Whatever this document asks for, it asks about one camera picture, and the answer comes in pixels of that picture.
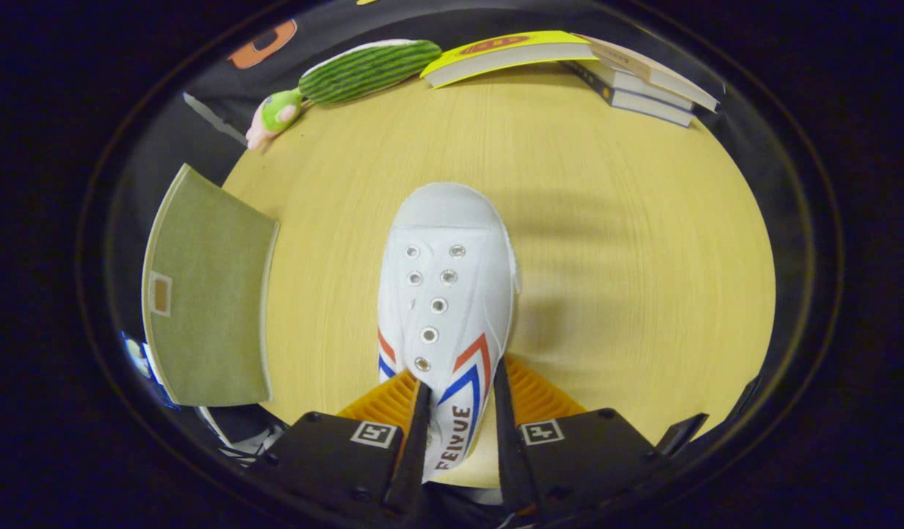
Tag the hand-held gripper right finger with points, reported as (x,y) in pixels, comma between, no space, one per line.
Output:
(591,452)

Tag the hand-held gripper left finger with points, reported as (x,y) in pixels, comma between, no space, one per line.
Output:
(334,459)

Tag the white canvas shoe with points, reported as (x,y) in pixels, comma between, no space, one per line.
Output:
(444,294)

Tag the grey-green fabric storage box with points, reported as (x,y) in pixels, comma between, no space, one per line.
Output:
(209,294)

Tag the colourful display screen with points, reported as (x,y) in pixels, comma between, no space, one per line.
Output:
(137,358)

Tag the grey book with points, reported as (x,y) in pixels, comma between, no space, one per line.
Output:
(653,109)

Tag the pink and green plush toy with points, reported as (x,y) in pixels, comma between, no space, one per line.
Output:
(275,114)

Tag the dark cover book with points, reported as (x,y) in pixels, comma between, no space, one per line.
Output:
(628,84)

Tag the beige book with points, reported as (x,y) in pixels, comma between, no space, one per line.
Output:
(657,73)

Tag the watermelon slice plush toy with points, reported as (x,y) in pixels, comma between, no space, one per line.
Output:
(371,70)

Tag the yellow book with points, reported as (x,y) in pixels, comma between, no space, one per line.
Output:
(510,53)

